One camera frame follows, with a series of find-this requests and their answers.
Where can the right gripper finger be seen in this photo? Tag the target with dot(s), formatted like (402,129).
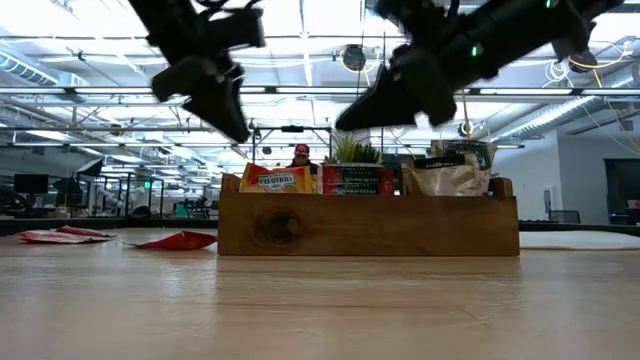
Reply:
(385,107)
(430,85)

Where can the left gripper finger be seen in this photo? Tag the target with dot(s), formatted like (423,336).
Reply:
(182,80)
(222,107)

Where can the vanilla cinnamon apple tea bag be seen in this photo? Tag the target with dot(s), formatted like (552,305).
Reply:
(445,180)
(470,148)

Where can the strawberry sensation tea bag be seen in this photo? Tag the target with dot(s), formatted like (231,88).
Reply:
(85,230)
(357,182)
(45,237)
(180,241)

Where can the mango magic tea bag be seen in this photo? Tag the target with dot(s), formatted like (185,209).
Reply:
(275,182)
(316,184)

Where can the wooden three-compartment tray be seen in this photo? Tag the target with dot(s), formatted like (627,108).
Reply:
(370,227)

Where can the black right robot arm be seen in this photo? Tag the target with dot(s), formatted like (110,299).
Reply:
(525,30)

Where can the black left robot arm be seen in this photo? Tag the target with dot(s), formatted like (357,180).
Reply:
(165,25)

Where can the succulent in white patterned pot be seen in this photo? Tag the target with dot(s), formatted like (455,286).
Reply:
(350,152)

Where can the person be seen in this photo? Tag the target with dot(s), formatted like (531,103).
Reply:
(301,150)

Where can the dark background robot workstation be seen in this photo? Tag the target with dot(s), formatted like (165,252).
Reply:
(90,168)

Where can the black computer monitor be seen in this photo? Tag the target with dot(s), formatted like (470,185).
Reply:
(30,183)

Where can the grey office chair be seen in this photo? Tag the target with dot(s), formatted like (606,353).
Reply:
(565,216)

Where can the white round woven placemat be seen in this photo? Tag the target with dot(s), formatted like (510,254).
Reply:
(580,240)

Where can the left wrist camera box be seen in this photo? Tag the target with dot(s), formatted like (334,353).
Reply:
(235,27)

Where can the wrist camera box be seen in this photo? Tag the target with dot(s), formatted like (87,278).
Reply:
(235,27)
(415,20)

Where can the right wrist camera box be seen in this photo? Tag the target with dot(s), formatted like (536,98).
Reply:
(415,20)

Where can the black metal frame rig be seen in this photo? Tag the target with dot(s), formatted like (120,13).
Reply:
(292,128)

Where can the silver ventilation duct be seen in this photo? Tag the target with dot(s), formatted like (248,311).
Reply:
(550,117)

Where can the large dark wall display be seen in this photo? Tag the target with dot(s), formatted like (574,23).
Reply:
(622,185)

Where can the black aluminium table frame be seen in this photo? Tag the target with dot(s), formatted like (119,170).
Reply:
(25,226)

